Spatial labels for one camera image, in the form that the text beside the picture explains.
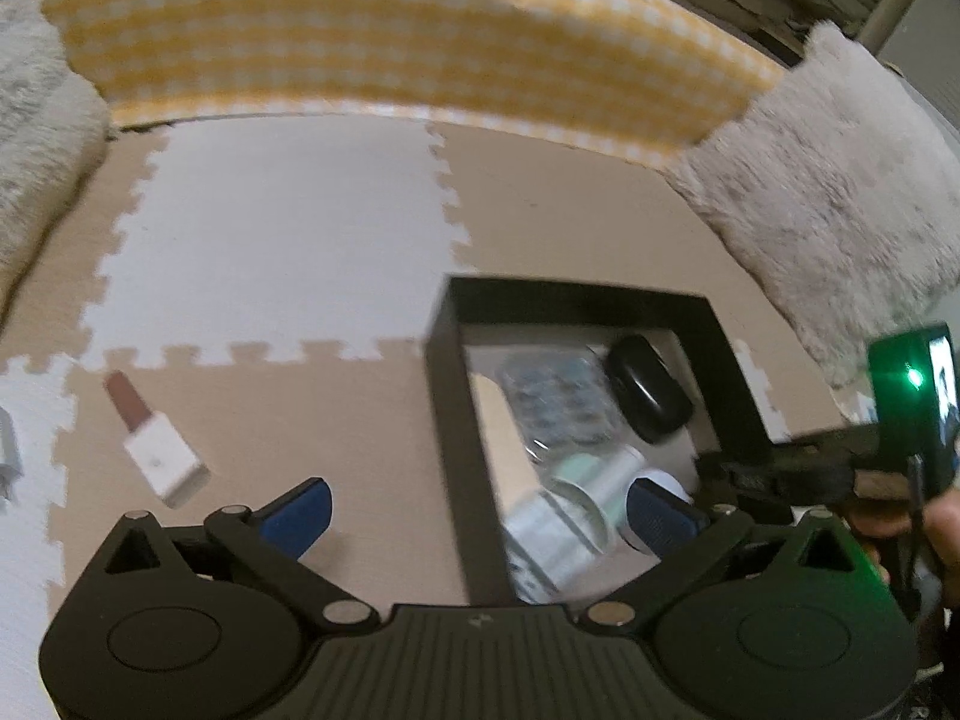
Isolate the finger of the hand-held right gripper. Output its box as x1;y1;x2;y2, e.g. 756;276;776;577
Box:
694;424;882;530

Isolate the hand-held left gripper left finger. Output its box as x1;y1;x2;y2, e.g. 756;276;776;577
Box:
97;476;383;628

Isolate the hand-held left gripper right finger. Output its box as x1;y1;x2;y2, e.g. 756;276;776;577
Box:
582;475;865;626

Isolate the white rounded case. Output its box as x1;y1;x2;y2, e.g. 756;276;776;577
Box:
621;467;691;550

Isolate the cream plastic tool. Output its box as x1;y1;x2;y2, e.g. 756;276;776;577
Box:
501;446;647;593

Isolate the black glossy oval case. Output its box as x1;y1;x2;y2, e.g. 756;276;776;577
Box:
606;334;695;445

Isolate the brown lipstick with white cap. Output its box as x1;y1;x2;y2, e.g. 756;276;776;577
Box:
103;371;211;509

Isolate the clear plastic box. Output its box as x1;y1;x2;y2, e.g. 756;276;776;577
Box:
495;349;623;466

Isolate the black storage box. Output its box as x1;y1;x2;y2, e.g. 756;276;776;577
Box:
424;276;792;608

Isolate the person's right hand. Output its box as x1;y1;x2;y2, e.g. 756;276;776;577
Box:
853;469;960;616

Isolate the beige foam puzzle mat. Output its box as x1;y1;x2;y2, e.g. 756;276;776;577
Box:
424;120;852;436
49;337;511;608
0;124;177;376

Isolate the cream fluffy cushion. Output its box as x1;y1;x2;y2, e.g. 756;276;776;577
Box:
0;0;113;308
664;21;960;391

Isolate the white foam puzzle mat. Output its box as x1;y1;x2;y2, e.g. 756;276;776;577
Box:
79;120;473;370
0;356;106;720

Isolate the yellow checkered cushion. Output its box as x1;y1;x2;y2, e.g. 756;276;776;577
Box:
34;0;788;181

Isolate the white wall charger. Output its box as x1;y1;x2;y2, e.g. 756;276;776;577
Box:
0;405;27;511

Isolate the white furniture post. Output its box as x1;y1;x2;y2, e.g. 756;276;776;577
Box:
861;0;925;53

